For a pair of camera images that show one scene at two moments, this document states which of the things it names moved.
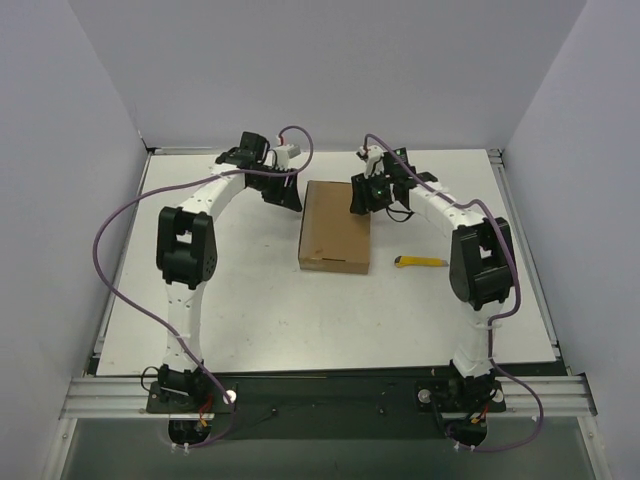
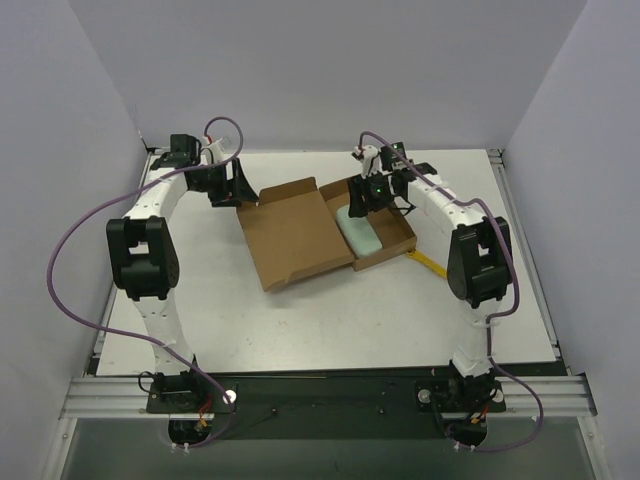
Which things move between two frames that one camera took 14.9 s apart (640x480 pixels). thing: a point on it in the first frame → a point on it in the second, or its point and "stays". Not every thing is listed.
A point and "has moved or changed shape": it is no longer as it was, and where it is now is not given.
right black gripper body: (368, 187) stays
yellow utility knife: (420, 261) has moved or changed shape
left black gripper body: (279, 185) → (232, 181)
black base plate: (366, 406) stays
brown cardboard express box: (331, 237) has moved or changed shape
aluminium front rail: (127, 398) stays
